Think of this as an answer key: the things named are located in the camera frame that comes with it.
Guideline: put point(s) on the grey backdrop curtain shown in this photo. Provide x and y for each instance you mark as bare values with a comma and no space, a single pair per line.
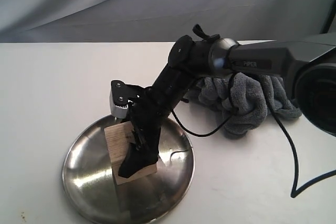
158,20

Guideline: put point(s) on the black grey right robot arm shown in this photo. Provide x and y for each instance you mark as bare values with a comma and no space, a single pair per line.
307,67

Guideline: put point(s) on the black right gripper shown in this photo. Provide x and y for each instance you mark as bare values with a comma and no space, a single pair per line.
153,106

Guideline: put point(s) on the round stainless steel plate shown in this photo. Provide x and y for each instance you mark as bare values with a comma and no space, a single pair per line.
92,189

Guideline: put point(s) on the grey fluffy towel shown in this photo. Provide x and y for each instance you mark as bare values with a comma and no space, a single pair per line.
249,95

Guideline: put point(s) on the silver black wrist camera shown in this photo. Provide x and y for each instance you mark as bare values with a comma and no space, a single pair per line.
120,95

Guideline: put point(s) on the wooden cube block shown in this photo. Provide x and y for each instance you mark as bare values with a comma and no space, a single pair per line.
118,137

